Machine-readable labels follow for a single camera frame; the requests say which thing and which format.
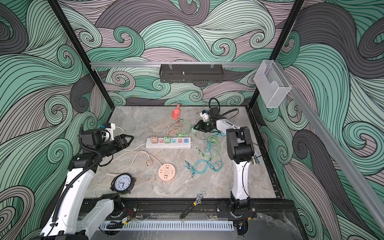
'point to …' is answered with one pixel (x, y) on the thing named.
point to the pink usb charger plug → (154, 139)
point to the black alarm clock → (122, 183)
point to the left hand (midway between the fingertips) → (130, 137)
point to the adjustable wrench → (198, 201)
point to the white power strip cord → (124, 132)
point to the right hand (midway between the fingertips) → (196, 127)
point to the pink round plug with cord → (149, 162)
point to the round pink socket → (167, 171)
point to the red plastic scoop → (175, 113)
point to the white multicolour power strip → (181, 143)
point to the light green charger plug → (167, 140)
